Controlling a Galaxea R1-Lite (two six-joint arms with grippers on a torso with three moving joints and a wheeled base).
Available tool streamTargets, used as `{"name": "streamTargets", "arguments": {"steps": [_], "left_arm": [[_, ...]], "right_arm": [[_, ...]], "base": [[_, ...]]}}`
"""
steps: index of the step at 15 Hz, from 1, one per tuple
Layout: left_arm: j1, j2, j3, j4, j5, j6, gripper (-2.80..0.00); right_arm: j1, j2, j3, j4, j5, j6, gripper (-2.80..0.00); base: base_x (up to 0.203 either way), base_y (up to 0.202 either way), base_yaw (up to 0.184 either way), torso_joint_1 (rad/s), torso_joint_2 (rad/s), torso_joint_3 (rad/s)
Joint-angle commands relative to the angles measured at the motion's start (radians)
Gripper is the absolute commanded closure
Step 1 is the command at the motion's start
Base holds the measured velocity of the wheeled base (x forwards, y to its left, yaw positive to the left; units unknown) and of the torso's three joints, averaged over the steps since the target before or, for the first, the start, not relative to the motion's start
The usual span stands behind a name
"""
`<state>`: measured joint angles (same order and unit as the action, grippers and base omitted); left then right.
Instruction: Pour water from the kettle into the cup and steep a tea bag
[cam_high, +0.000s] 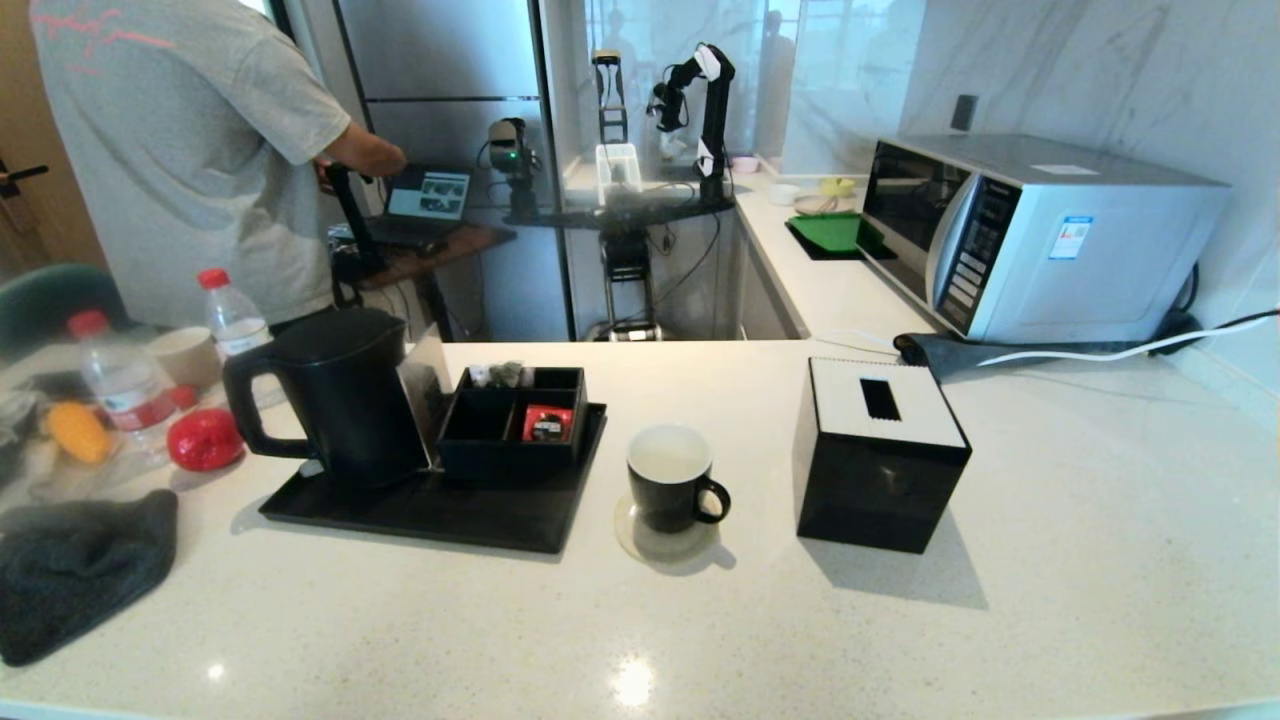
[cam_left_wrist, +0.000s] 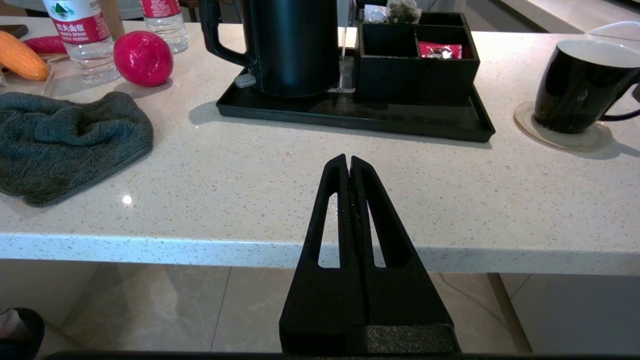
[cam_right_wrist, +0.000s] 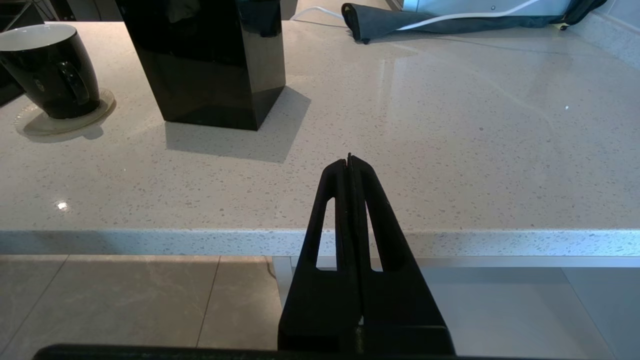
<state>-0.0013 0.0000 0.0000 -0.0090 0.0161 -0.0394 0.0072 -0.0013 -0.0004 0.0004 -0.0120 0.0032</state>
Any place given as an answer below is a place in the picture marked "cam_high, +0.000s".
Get black serving tray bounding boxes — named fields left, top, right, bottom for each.
left=259, top=402, right=608, bottom=555

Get clear plastic rack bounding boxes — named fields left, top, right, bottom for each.
left=596, top=142, right=643, bottom=206

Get red coffee sachet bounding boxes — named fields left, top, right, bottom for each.
left=521, top=404, right=574, bottom=443

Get silver refrigerator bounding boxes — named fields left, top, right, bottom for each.
left=335, top=0, right=576, bottom=341

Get red foil ball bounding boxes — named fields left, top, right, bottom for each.
left=166, top=407, right=246, bottom=472

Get black electric kettle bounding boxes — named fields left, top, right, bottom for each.
left=222, top=307, right=433, bottom=489

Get dark grey fuzzy towel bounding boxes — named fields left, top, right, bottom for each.
left=0, top=488, right=179, bottom=668

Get person in grey t-shirt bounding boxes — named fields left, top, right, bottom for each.
left=28, top=0, right=409, bottom=329

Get green tray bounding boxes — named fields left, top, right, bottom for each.
left=786, top=211, right=886, bottom=261

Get grey tea bag packets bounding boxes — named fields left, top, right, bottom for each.
left=470, top=361, right=536, bottom=389

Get silver microwave oven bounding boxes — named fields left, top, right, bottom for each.
left=861, top=134, right=1232, bottom=345

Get black mug white inside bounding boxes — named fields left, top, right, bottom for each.
left=627, top=424, right=732, bottom=534

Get clear acrylic sign stand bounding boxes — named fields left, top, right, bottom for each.
left=396, top=325, right=456, bottom=471

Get brown paper cup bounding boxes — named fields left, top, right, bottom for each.
left=147, top=326, right=223, bottom=391

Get black compartment organizer box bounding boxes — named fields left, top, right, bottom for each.
left=437, top=366, right=589, bottom=488

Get dark grey folded cloth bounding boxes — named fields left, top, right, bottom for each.
left=893, top=332, right=1181, bottom=383

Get grey camera head green light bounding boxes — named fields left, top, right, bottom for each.
left=487, top=118, right=541, bottom=216

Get brown wooden desk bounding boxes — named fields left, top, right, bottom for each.
left=330, top=222, right=518, bottom=291

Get green chair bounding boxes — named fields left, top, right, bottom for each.
left=0, top=263, right=129, bottom=361

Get black upright frame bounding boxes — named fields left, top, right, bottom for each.
left=592, top=48, right=629, bottom=144

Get round white coaster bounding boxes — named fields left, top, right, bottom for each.
left=614, top=495, right=722, bottom=565

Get black laptop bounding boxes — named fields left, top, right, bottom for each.
left=368, top=165, right=472, bottom=248

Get black tissue box white lid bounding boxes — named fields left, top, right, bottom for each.
left=792, top=357, right=973, bottom=555

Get white power cable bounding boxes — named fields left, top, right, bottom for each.
left=977, top=313, right=1280, bottom=367

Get clear water bottle red cap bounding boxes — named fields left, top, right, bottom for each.
left=197, top=268, right=286, bottom=411
left=67, top=309, right=181, bottom=466

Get black power cable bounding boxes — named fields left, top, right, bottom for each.
left=1150, top=262, right=1280, bottom=346

